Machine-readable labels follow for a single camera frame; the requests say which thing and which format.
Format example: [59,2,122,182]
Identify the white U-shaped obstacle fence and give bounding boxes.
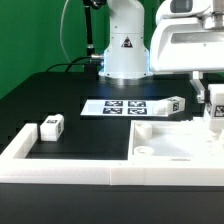
[0,124,224,186]

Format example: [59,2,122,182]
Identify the black cables on table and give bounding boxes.
[45,54,105,73]

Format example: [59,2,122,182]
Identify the white square table top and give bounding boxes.
[128,119,224,160]

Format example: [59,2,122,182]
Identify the grey cable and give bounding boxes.
[59,0,72,64]

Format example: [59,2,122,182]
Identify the white sheet with tags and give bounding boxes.
[81,99,168,117]

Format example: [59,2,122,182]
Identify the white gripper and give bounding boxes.
[150,0,224,104]

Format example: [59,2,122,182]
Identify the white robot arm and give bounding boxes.
[99,0,224,103]

